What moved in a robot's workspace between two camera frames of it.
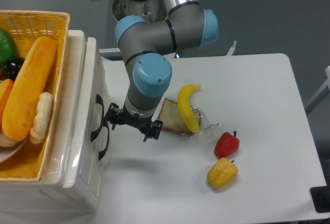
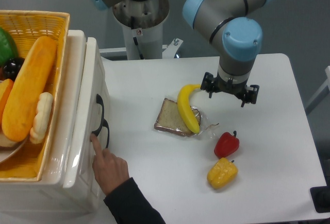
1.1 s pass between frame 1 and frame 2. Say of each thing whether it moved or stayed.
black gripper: moved
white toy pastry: stayed
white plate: stayed
